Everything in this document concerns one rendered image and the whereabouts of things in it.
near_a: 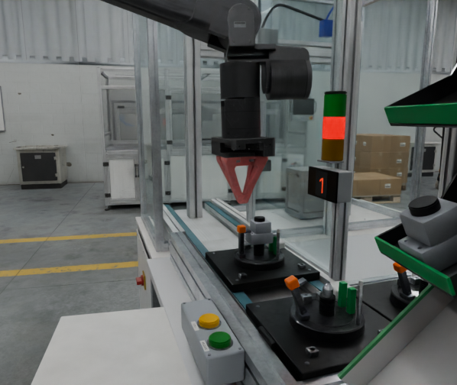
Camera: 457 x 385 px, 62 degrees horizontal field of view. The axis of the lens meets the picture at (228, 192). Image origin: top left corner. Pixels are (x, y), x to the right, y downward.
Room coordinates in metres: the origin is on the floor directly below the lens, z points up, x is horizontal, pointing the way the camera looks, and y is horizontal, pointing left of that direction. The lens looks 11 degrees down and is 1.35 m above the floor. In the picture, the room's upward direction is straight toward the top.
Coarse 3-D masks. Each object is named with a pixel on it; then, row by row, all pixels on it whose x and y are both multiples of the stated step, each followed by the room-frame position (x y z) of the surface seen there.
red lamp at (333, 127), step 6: (324, 120) 0.89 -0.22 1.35; (330, 120) 0.87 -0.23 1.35; (336, 120) 0.87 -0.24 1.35; (342, 120) 0.87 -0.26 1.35; (324, 126) 0.89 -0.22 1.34; (330, 126) 0.87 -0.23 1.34; (336, 126) 0.87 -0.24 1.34; (342, 126) 0.88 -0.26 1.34; (324, 132) 0.89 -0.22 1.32; (330, 132) 0.87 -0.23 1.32; (336, 132) 0.87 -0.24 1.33; (342, 132) 0.88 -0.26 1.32; (324, 138) 0.89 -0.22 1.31; (330, 138) 0.88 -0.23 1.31; (336, 138) 0.87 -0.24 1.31; (342, 138) 0.88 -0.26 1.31
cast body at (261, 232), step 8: (256, 216) 1.01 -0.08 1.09; (256, 224) 0.97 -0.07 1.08; (264, 224) 0.98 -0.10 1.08; (256, 232) 0.97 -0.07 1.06; (264, 232) 0.98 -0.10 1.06; (272, 232) 0.99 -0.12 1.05; (248, 240) 0.99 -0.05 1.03; (256, 240) 0.97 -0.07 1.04; (264, 240) 0.98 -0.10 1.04; (272, 240) 0.99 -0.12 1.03
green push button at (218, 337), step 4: (216, 332) 0.64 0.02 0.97; (220, 332) 0.64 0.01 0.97; (224, 332) 0.64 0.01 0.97; (212, 336) 0.62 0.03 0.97; (216, 336) 0.62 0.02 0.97; (220, 336) 0.62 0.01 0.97; (224, 336) 0.62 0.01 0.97; (228, 336) 0.62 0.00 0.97; (212, 340) 0.61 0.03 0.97; (216, 340) 0.61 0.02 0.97; (220, 340) 0.61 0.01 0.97; (224, 340) 0.61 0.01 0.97; (228, 340) 0.61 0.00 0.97; (212, 344) 0.61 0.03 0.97; (216, 344) 0.60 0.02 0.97; (220, 344) 0.60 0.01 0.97; (224, 344) 0.60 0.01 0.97; (228, 344) 0.61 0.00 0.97
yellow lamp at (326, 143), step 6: (324, 144) 0.88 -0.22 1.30; (330, 144) 0.87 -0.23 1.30; (336, 144) 0.87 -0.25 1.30; (342, 144) 0.88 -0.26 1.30; (324, 150) 0.88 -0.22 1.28; (330, 150) 0.87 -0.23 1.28; (336, 150) 0.87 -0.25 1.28; (342, 150) 0.88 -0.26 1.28; (324, 156) 0.88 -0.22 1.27; (330, 156) 0.87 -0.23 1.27; (336, 156) 0.87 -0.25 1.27; (342, 156) 0.88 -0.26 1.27
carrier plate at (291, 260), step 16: (208, 256) 1.04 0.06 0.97; (224, 256) 1.04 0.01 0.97; (288, 256) 1.04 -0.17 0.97; (224, 272) 0.92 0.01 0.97; (240, 272) 0.92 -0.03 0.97; (256, 272) 0.92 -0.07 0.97; (272, 272) 0.92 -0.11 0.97; (288, 272) 0.92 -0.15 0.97; (304, 272) 0.92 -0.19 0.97; (240, 288) 0.85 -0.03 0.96; (256, 288) 0.87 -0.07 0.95
